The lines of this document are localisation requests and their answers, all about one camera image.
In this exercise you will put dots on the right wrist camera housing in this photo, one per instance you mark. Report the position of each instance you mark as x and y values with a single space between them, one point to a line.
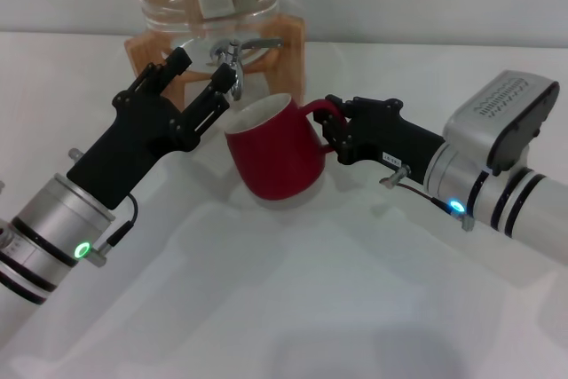
501 117

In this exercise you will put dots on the left robot arm silver white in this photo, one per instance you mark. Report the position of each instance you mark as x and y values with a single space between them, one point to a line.
49 228

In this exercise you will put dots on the chrome faucet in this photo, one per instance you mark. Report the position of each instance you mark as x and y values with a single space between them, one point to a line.
226 50

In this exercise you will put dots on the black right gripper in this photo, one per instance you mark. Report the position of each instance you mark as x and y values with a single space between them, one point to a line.
386 135

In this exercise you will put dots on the right robot arm silver white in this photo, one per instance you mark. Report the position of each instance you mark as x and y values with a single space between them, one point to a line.
510 201

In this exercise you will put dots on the red cup white inside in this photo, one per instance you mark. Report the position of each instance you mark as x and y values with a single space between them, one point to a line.
275 157

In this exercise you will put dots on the wooden dispenser stand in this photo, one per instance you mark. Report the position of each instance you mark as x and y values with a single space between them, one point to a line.
290 59

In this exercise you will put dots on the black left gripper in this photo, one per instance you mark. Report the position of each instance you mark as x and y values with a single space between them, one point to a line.
133 139

